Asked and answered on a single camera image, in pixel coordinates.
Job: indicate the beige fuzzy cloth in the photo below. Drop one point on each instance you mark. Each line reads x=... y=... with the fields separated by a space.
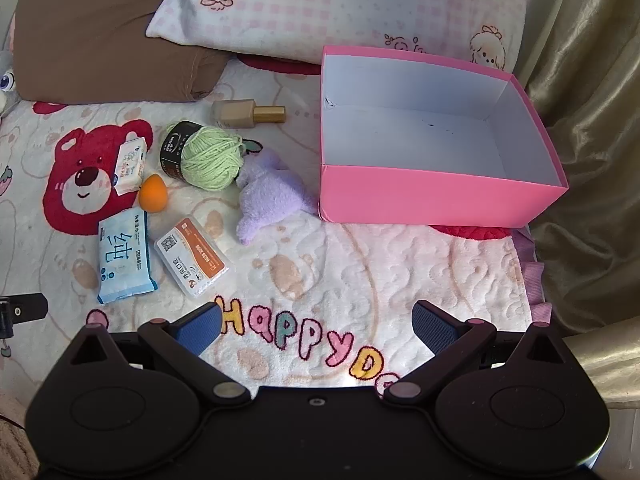
x=12 y=440

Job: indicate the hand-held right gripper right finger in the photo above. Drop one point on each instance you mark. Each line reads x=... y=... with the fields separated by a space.
x=435 y=330

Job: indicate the pink cardboard box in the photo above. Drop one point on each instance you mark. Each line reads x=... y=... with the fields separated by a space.
x=425 y=195

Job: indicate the gold curtain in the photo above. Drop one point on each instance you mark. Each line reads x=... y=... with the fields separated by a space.
x=590 y=110

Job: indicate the clear box orange label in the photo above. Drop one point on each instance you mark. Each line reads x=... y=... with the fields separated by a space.
x=192 y=257

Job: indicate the grey rabbit plush toy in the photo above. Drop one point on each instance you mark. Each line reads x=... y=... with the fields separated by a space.
x=5 y=80

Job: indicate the purple plush toy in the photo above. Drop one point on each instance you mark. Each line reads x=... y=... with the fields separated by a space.
x=272 y=200

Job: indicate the green yarn ball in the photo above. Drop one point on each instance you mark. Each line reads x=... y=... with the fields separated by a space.
x=210 y=160

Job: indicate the blue tissue pack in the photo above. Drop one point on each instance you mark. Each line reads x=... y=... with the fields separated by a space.
x=122 y=255

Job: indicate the pink checked pillow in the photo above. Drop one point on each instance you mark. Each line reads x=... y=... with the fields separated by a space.
x=325 y=5

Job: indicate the orange makeup sponge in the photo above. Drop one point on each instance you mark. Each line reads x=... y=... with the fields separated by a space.
x=154 y=195

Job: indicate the beige foundation bottle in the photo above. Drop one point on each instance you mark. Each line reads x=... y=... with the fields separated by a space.
x=232 y=114

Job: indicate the white wet wipes pack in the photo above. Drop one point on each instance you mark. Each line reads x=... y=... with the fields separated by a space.
x=129 y=167

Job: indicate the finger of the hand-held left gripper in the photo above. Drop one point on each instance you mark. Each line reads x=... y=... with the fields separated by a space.
x=27 y=307

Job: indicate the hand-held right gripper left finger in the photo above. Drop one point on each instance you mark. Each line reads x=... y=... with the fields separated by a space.
x=200 y=330

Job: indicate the brown pillow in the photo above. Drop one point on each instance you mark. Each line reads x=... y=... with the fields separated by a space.
x=100 y=35

